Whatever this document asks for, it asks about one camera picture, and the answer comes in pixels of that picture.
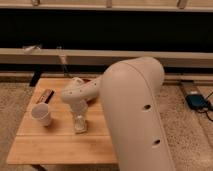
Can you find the wooden table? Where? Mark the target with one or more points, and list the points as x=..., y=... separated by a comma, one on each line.
x=57, y=144

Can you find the blue power box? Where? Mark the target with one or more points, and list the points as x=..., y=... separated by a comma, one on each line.
x=197, y=102

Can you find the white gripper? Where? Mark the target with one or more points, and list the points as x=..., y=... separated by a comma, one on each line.
x=79, y=113

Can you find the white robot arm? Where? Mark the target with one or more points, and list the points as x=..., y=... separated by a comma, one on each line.
x=127, y=92

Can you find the brown snack bar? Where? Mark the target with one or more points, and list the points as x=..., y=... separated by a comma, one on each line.
x=46, y=96

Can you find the white sponge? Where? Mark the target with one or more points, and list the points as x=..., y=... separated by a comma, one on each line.
x=80, y=127

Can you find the white paper cup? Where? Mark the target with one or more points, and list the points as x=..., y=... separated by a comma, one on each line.
x=41, y=112

